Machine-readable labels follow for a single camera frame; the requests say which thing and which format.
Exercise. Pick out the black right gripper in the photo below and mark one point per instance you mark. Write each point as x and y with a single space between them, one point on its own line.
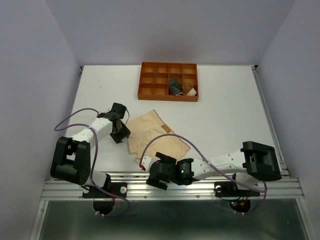
166 158

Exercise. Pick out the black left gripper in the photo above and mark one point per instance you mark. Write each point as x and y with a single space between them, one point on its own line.
125 132

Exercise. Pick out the peach underwear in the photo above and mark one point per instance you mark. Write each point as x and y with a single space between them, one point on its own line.
148 126

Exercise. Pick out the orange compartment tray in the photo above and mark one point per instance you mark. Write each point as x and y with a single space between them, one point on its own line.
154 80

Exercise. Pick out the dark grey underwear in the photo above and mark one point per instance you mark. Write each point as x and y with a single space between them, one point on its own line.
175 87

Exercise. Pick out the brown underwear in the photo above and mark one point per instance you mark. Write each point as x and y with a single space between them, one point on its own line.
188 90

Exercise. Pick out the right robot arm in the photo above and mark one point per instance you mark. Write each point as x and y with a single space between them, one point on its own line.
245 167

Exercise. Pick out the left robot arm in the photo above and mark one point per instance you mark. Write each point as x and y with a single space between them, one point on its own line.
72 155

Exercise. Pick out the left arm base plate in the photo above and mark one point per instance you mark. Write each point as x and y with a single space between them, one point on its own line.
116 188

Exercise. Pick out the aluminium front rail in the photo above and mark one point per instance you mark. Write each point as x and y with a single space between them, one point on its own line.
137 189

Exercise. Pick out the aluminium rail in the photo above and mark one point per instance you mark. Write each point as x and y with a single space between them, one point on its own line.
137 189
277 146

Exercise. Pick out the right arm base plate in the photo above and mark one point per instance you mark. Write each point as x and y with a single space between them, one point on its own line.
228 189

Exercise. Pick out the aluminium right side rail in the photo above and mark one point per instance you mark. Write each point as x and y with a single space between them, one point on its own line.
277 146

